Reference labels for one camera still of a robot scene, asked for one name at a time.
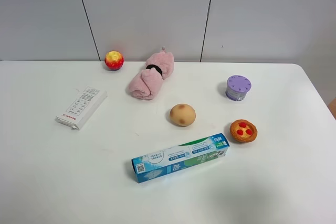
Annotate toy fruit tart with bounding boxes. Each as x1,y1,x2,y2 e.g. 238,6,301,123
229,119,258,143

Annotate toy bread bun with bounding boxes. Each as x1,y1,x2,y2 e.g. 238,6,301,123
169,104,196,127

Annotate rolled pink towel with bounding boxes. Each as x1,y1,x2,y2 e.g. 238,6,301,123
128,47,175,100

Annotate blue green toothpaste box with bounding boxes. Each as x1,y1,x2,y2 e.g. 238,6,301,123
132,133,229,183

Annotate red yellow toy ball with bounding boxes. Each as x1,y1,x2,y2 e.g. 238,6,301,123
104,51,124,71

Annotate purple lidded round container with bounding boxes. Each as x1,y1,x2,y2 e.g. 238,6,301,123
225,75,251,101

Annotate white cardboard box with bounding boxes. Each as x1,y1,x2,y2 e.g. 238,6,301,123
55,86,108,130

